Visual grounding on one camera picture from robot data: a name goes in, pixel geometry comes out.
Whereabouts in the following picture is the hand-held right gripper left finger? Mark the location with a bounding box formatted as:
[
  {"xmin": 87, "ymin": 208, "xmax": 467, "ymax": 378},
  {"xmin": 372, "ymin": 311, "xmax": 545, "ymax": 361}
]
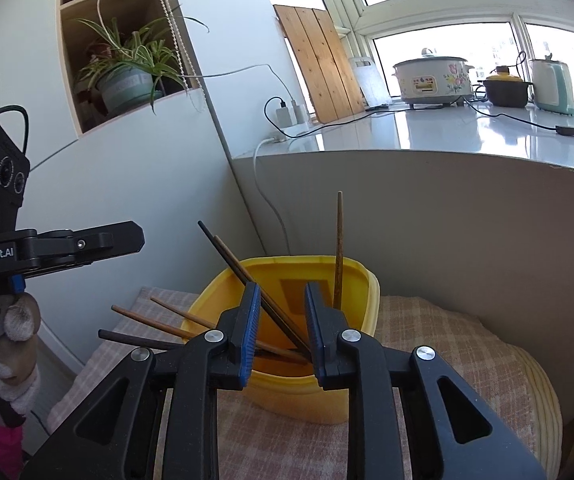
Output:
[{"xmin": 19, "ymin": 281, "xmax": 263, "ymax": 480}]

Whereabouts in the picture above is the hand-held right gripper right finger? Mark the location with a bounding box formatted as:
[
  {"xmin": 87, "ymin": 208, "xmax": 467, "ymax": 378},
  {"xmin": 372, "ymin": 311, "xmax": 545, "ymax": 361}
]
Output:
[{"xmin": 303, "ymin": 281, "xmax": 548, "ymax": 480}]

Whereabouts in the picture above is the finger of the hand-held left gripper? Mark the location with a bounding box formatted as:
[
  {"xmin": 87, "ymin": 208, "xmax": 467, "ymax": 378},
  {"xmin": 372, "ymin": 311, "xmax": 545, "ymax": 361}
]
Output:
[{"xmin": 34, "ymin": 220, "xmax": 146, "ymax": 279}]

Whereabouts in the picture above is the yellow plastic container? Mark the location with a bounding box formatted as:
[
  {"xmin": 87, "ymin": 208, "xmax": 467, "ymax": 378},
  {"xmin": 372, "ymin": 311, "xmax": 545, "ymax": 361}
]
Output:
[{"xmin": 187, "ymin": 256, "xmax": 382, "ymax": 426}]

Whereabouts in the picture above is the dark chopstick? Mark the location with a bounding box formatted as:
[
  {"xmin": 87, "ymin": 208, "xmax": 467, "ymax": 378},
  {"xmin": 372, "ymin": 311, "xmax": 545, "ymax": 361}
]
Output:
[
  {"xmin": 98, "ymin": 329, "xmax": 188, "ymax": 352},
  {"xmin": 197, "ymin": 220, "xmax": 314, "ymax": 358}
]

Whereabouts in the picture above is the person's left hand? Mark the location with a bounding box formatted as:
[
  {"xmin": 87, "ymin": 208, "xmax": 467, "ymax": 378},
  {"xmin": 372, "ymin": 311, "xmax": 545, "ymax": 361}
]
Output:
[{"xmin": 0, "ymin": 292, "xmax": 42, "ymax": 428}]

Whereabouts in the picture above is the white cabinet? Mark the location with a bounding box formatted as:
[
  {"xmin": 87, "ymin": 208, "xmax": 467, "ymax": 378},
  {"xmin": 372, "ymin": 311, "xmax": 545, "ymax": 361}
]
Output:
[{"xmin": 0, "ymin": 0, "xmax": 268, "ymax": 376}]

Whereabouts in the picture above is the pink checked cloth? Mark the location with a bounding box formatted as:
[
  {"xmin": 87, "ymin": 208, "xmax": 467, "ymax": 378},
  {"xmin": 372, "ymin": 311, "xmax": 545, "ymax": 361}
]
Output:
[{"xmin": 47, "ymin": 286, "xmax": 543, "ymax": 480}]

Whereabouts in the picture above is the pale green plant pot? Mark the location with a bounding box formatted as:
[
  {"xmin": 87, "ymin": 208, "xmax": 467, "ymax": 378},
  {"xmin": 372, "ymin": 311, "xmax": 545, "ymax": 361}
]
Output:
[{"xmin": 98, "ymin": 67, "xmax": 159, "ymax": 114}]

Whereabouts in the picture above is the green spider plant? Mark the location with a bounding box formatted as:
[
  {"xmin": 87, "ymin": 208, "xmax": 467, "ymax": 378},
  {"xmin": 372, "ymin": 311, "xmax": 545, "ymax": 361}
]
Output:
[{"xmin": 72, "ymin": 7, "xmax": 210, "ymax": 116}]

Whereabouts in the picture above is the white power strip with plugs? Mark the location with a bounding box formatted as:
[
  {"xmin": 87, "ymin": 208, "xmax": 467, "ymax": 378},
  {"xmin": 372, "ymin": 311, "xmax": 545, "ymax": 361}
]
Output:
[{"xmin": 264, "ymin": 96, "xmax": 320, "ymax": 139}]

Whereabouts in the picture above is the beige ribbed cushion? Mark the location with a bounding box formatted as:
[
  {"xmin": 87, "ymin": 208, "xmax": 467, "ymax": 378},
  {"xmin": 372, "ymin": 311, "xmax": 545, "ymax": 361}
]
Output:
[{"xmin": 504, "ymin": 345, "xmax": 565, "ymax": 480}]

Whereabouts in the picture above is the white windowsill counter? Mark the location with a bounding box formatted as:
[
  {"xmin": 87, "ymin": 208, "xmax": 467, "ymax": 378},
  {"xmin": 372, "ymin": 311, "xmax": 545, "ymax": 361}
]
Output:
[{"xmin": 232, "ymin": 105, "xmax": 574, "ymax": 178}]

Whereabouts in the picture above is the white cutting board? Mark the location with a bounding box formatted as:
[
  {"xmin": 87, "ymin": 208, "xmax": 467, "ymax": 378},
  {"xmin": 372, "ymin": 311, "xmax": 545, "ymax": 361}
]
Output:
[{"xmin": 349, "ymin": 56, "xmax": 392, "ymax": 109}]

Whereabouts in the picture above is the wooden plank board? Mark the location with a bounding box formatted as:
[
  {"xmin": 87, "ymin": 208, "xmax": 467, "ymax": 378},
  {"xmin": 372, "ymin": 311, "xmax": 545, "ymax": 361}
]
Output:
[{"xmin": 273, "ymin": 4, "xmax": 368, "ymax": 124}]

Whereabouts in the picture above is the white floral slow cooker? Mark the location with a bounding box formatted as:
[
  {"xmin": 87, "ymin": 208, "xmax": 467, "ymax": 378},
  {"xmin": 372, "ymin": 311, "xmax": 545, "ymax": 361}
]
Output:
[{"xmin": 392, "ymin": 48, "xmax": 474, "ymax": 109}]

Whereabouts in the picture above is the brown pot with yellow lid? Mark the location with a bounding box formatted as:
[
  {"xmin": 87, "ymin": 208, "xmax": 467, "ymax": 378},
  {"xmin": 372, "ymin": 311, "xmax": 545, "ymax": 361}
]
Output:
[{"xmin": 482, "ymin": 66, "xmax": 534, "ymax": 108}]

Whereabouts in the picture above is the pale green electric kettle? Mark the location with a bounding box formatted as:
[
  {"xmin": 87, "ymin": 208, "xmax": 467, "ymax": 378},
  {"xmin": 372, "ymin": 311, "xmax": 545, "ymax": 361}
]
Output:
[{"xmin": 528, "ymin": 55, "xmax": 574, "ymax": 116}]

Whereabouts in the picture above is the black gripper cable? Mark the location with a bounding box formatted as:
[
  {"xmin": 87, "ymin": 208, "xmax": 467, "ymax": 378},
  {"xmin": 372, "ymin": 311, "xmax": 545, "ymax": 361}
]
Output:
[{"xmin": 0, "ymin": 105, "xmax": 30, "ymax": 158}]

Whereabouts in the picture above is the wooden wall shelf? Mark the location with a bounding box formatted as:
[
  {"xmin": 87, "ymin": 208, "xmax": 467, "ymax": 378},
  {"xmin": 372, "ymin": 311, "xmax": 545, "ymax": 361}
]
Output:
[{"xmin": 57, "ymin": 0, "xmax": 203, "ymax": 136}]

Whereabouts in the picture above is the white power cable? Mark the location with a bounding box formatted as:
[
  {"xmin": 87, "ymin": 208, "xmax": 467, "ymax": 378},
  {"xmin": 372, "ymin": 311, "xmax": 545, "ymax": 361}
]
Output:
[{"xmin": 253, "ymin": 137, "xmax": 293, "ymax": 257}]

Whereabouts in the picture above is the white bead cord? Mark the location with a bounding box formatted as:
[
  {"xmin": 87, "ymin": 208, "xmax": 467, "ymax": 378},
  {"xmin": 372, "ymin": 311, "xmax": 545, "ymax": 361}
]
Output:
[{"xmin": 149, "ymin": 0, "xmax": 191, "ymax": 93}]

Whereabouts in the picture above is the white window frame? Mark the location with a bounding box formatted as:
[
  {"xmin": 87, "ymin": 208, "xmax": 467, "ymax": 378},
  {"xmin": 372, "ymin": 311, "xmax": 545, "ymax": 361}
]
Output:
[{"xmin": 307, "ymin": 0, "xmax": 574, "ymax": 111}]

